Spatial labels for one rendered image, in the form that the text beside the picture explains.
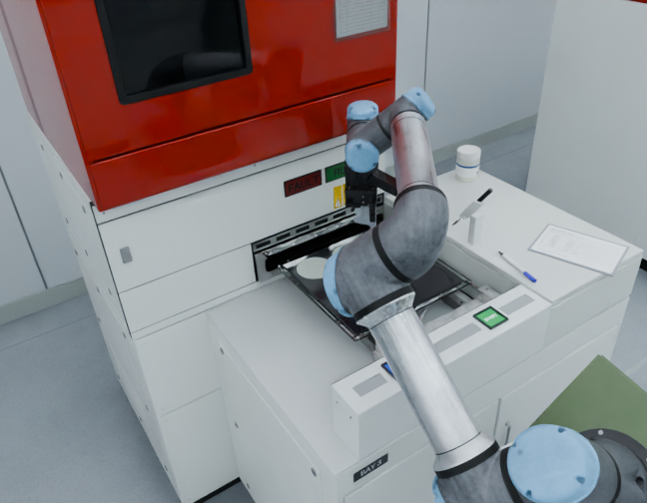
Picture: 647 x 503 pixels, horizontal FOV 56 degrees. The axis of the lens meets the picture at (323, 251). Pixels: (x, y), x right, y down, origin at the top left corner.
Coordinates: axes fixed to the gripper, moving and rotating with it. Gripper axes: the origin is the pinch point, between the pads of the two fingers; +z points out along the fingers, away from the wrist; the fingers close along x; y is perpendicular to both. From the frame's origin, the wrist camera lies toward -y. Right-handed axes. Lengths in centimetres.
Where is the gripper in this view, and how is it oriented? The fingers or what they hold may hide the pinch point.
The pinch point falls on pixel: (374, 226)
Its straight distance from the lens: 163.5
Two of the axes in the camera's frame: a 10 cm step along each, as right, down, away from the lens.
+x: -1.0, 6.4, -7.6
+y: -9.9, -0.1, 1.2
